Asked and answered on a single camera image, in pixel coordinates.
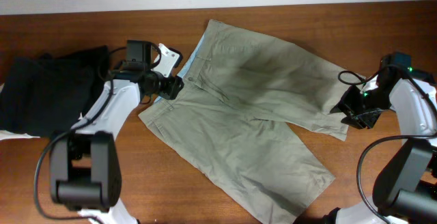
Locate dark folded garment top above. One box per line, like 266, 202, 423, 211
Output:
1, 57, 95, 137

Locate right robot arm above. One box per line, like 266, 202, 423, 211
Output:
322, 52, 436, 224

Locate white cloth under pile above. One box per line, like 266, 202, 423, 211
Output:
1, 83, 38, 140

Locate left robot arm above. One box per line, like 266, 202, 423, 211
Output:
48, 70, 184, 223

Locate black folded garment beneath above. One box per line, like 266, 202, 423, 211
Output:
37, 45, 109, 113

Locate khaki shorts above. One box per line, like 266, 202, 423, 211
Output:
139, 20, 348, 223

